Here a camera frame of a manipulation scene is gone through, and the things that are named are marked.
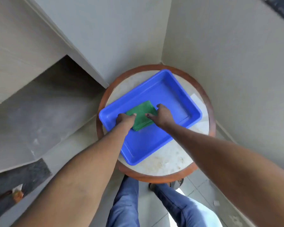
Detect person's right forearm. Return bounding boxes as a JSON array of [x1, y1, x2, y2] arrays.
[[165, 122, 284, 227]]

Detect person's right hand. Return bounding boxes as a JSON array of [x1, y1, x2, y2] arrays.
[[145, 104, 176, 131]]

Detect person's left forearm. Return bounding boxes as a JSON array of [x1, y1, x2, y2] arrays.
[[11, 122, 131, 227]]

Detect round wood-rimmed table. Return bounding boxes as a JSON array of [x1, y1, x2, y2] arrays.
[[96, 64, 216, 184]]

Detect dark framed window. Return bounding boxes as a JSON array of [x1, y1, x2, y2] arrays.
[[260, 0, 284, 24]]

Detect black sandal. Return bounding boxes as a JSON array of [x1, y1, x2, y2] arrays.
[[148, 178, 184, 191]]

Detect dark granite stair step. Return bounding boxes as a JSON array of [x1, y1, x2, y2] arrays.
[[0, 158, 53, 218]]

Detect person's left hand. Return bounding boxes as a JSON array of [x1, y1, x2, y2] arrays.
[[115, 113, 137, 127]]

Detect blue plastic tray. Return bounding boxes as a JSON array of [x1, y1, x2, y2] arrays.
[[99, 69, 202, 166]]

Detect orange and white object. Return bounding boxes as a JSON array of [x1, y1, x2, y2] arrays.
[[12, 184, 24, 204]]

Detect green cloth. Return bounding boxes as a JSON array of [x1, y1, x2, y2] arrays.
[[126, 101, 158, 132]]

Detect blue jeans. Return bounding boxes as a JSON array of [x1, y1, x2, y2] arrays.
[[106, 175, 224, 227]]

